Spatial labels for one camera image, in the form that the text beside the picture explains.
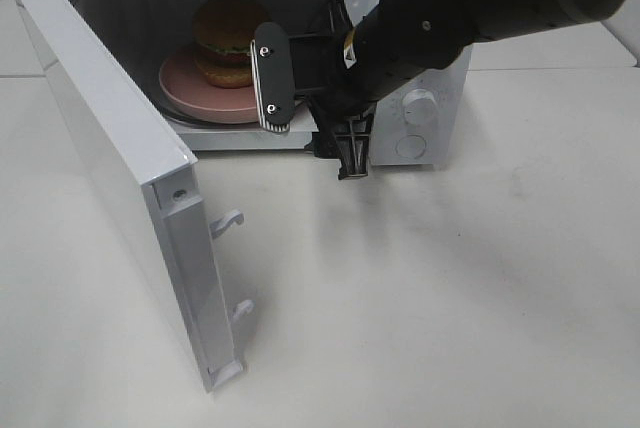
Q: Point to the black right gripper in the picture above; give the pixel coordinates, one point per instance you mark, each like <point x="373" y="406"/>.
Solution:
<point x="337" y="70"/>

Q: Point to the round white door button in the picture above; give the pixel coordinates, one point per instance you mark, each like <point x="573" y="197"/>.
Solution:
<point x="411" y="147"/>

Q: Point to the toy burger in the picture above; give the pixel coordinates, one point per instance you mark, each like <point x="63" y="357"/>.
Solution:
<point x="223" y="31"/>

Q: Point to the pink round plate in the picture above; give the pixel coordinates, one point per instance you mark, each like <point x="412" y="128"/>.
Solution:
<point x="187" y="89"/>

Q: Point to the white microwave door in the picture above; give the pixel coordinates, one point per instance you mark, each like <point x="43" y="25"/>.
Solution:
<point x="144" y="175"/>

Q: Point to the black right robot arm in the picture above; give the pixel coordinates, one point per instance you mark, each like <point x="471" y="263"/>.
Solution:
<point x="418" y="35"/>

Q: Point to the lower white dial knob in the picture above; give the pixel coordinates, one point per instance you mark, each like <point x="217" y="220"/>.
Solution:
<point x="419" y="107"/>

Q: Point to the glass microwave turntable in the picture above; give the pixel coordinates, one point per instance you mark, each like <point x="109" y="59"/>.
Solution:
<point x="302" y="121"/>

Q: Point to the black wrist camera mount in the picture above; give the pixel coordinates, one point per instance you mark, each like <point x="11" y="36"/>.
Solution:
<point x="273" y="79"/>

